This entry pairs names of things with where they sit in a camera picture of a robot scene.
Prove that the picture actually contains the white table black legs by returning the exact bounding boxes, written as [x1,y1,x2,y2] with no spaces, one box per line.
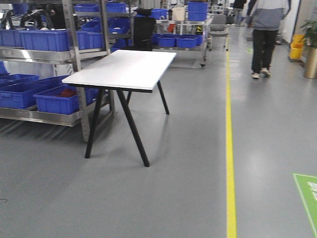
[63,50,176,167]

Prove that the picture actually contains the black office chair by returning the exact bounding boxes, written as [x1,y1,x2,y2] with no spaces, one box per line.
[127,7,156,51]

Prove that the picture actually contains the steel shelving rack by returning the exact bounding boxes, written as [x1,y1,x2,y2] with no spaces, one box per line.
[0,0,136,141]

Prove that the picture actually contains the walking person grey jacket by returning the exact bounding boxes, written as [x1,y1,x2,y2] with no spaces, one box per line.
[247,0,291,79]

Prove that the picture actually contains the yellow mop bucket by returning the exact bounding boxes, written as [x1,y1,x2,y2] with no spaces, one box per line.
[289,34,304,60]

